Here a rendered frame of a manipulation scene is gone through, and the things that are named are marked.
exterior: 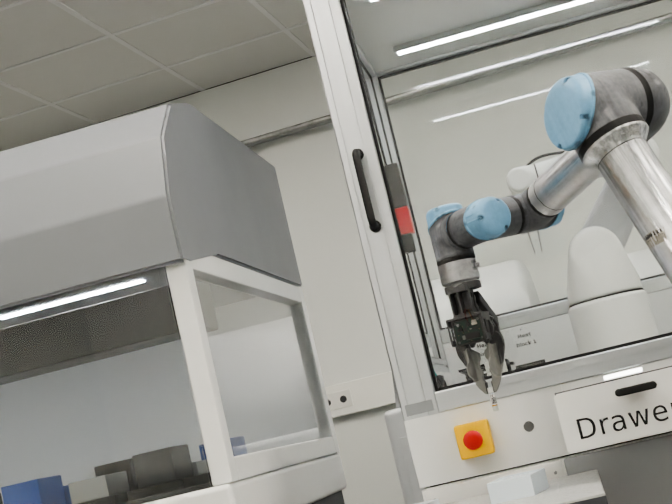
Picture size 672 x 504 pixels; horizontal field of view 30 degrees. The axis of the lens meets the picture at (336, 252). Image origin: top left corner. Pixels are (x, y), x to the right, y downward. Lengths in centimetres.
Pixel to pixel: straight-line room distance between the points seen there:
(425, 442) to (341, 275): 343
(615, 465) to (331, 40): 110
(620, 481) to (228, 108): 407
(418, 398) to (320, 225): 349
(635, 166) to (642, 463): 89
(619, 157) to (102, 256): 113
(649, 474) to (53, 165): 140
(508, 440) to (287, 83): 385
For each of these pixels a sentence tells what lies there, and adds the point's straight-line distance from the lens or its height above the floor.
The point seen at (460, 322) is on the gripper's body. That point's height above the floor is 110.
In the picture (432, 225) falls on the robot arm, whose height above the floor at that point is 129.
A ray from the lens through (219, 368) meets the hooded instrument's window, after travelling 271.
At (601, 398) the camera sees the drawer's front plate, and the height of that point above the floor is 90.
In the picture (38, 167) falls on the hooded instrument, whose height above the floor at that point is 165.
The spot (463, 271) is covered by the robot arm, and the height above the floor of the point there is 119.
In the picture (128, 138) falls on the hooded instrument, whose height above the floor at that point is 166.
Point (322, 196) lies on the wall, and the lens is 614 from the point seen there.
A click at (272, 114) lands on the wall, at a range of 629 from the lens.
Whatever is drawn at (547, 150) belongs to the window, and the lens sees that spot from 274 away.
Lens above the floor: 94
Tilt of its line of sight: 8 degrees up
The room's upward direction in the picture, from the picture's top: 13 degrees counter-clockwise
